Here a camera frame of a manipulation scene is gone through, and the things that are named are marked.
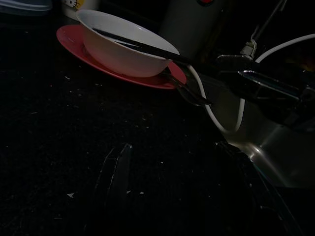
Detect red plate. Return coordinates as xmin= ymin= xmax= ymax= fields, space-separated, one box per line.
xmin=56 ymin=24 xmax=187 ymax=90

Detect grey water filter canister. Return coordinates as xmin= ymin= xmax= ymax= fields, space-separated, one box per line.
xmin=158 ymin=0 xmax=232 ymax=59

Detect white hose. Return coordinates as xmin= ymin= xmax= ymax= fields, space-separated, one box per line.
xmin=187 ymin=33 xmax=315 ymax=135

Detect stainless steel sink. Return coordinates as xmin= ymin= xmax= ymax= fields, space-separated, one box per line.
xmin=196 ymin=71 xmax=315 ymax=190

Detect large clear water bottle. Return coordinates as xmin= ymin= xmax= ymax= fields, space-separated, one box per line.
xmin=0 ymin=0 xmax=54 ymax=17

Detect dark metal fork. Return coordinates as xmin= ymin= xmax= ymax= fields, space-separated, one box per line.
xmin=161 ymin=67 xmax=214 ymax=107

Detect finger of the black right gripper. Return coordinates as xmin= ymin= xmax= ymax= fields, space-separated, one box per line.
xmin=216 ymin=55 xmax=260 ymax=72
xmin=221 ymin=70 xmax=300 ymax=101

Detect white bowl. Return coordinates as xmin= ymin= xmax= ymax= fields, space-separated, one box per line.
xmin=75 ymin=9 xmax=180 ymax=78

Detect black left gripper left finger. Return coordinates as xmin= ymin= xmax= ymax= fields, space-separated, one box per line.
xmin=92 ymin=143 xmax=135 ymax=236

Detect white cartoon print mug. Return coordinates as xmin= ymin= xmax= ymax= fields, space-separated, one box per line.
xmin=61 ymin=0 xmax=99 ymax=20

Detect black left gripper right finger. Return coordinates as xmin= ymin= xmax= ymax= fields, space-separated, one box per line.
xmin=214 ymin=141 xmax=303 ymax=236

